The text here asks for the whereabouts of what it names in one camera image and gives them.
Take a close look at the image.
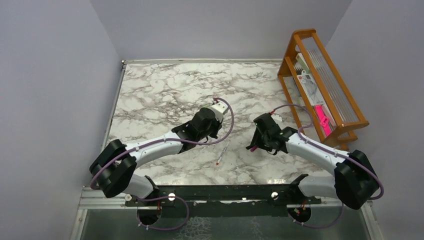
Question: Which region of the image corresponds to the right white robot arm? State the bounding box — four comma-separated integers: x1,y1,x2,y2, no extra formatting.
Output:
247,113,384,210

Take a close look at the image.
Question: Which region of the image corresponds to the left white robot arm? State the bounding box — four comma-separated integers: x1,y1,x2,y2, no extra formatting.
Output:
89,102,228,206

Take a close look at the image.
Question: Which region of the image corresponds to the white marker pen red end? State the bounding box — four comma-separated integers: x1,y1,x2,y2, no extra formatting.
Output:
215,141,230,166

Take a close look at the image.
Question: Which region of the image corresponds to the orange wooden rack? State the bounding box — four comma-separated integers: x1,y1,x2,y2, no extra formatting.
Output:
277,28,369,151

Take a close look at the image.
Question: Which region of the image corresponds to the white packaged item in rack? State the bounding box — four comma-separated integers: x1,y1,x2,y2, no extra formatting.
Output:
294,53,325,106

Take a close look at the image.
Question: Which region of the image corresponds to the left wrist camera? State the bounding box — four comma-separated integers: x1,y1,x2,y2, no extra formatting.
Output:
208,101,229,123

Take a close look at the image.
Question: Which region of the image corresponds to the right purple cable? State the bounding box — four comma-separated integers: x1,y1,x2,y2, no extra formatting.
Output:
269,104,385,230

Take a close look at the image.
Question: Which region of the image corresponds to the black mounting rail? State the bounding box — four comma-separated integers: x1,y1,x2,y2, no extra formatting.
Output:
125,180,322,218

